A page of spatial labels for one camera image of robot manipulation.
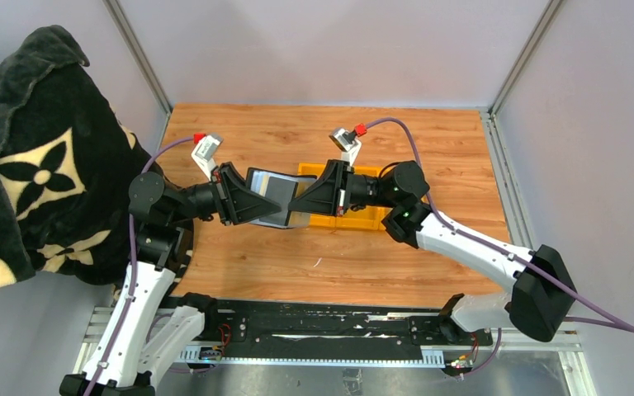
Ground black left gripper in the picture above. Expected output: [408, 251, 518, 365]
[168, 162, 281, 225]

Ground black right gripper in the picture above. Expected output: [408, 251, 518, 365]
[289, 160, 400, 219]

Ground black leather card holder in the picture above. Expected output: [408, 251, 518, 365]
[246, 167, 318, 229]

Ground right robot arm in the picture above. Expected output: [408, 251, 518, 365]
[288, 160, 576, 345]

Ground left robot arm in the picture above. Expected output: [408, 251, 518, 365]
[59, 163, 282, 395]

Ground yellow bin left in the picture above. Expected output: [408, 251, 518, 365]
[298, 163, 335, 225]

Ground yellow bin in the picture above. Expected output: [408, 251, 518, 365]
[298, 163, 335, 225]
[334, 166, 388, 231]

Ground yellow bin middle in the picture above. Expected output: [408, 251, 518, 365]
[334, 166, 388, 231]

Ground black floral blanket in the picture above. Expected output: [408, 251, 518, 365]
[0, 24, 195, 323]

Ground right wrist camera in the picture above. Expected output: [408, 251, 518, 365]
[329, 128, 362, 166]

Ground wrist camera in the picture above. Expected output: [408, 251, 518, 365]
[329, 128, 362, 166]
[191, 134, 224, 181]

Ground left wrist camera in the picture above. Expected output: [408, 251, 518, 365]
[191, 134, 224, 181]

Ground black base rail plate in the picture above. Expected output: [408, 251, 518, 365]
[195, 299, 492, 361]

